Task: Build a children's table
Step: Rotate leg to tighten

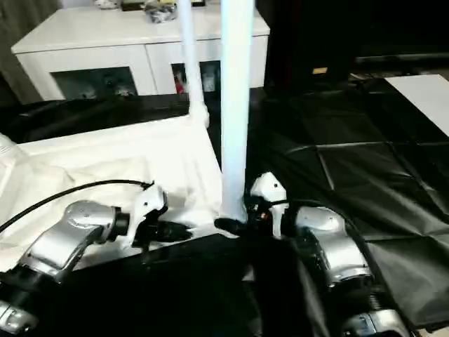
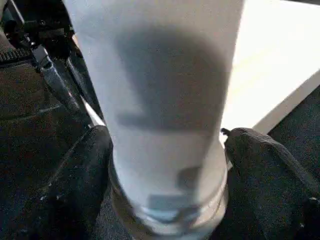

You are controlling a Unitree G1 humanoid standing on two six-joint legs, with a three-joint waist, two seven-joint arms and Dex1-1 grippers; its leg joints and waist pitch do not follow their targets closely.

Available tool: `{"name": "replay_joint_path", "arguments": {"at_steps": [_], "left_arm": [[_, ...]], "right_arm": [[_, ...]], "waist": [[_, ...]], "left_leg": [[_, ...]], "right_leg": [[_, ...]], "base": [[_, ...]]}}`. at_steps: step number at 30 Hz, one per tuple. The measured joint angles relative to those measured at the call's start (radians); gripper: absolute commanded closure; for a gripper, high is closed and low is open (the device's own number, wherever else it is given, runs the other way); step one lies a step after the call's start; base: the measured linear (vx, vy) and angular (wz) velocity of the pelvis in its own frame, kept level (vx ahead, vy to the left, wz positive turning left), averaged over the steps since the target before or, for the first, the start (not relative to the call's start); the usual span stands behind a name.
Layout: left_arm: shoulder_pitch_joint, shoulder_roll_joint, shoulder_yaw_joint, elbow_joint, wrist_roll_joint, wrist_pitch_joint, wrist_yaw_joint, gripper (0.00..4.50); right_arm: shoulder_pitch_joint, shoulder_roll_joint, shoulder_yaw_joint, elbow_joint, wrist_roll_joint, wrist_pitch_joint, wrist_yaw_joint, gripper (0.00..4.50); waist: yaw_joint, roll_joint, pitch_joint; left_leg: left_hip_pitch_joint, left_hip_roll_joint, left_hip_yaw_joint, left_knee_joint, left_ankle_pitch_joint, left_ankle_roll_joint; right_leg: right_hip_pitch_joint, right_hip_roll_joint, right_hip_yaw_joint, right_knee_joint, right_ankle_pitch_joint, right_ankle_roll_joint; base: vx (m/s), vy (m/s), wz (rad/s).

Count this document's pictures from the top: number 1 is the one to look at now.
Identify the grey curtain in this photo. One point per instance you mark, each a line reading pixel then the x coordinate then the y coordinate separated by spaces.
pixel 17 35

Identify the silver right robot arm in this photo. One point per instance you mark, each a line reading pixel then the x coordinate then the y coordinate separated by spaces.
pixel 340 242

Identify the small yellow label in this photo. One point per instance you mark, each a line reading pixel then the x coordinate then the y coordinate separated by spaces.
pixel 320 70

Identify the white plastic table leg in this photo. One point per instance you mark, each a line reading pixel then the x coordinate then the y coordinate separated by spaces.
pixel 5 144
pixel 235 105
pixel 193 59

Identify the white plastic table top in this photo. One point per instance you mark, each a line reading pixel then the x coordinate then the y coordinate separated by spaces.
pixel 105 151

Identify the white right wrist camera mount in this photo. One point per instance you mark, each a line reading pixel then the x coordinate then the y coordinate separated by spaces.
pixel 270 186

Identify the white cabinet with glass doors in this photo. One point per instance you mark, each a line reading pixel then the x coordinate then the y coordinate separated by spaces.
pixel 87 38

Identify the floral patterned pot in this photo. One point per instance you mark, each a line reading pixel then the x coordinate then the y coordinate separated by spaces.
pixel 103 3

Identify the black work mat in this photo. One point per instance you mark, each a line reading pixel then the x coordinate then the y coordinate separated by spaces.
pixel 350 168

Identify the white flat board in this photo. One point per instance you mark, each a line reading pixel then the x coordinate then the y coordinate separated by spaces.
pixel 424 98

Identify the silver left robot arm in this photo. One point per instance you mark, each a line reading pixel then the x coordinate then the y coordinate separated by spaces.
pixel 63 238

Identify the black tangled bundle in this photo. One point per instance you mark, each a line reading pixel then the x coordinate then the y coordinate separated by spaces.
pixel 159 12

